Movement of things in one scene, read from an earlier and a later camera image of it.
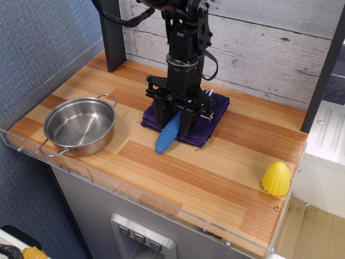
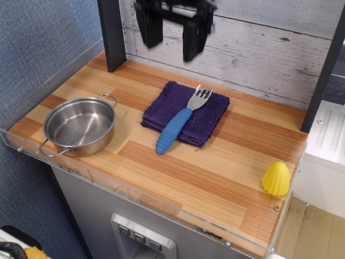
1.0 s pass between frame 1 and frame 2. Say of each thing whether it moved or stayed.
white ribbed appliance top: stayed
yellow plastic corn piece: stayed
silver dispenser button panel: stayed
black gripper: moved
